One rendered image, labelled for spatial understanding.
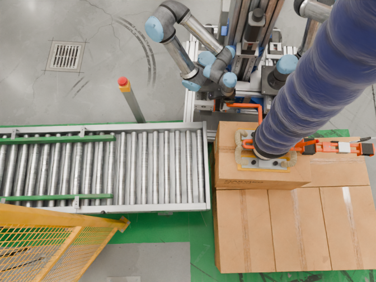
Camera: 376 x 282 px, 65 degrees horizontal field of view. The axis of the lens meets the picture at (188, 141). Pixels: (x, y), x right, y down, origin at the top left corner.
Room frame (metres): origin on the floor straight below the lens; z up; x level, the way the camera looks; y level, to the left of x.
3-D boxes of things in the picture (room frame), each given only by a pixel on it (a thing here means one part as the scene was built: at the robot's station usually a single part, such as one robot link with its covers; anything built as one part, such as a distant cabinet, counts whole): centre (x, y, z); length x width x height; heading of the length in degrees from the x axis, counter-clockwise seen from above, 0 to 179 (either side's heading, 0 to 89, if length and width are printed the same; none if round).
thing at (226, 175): (0.49, -0.50, 0.74); 0.60 x 0.40 x 0.40; 85
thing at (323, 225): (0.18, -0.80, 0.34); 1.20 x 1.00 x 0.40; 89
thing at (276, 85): (0.95, -0.64, 1.09); 0.15 x 0.15 x 0.10
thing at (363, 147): (0.43, -1.09, 1.07); 0.08 x 0.07 x 0.05; 84
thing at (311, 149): (0.47, -0.74, 1.07); 0.10 x 0.08 x 0.06; 174
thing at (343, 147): (0.44, -0.96, 1.07); 0.07 x 0.07 x 0.04; 84
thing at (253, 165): (0.40, -0.49, 0.97); 0.34 x 0.10 x 0.05; 84
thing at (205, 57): (1.01, -0.14, 1.20); 0.13 x 0.12 x 0.14; 144
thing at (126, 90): (1.01, 0.43, 0.50); 0.07 x 0.07 x 1.00; 89
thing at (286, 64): (0.95, -0.64, 1.20); 0.13 x 0.12 x 0.14; 109
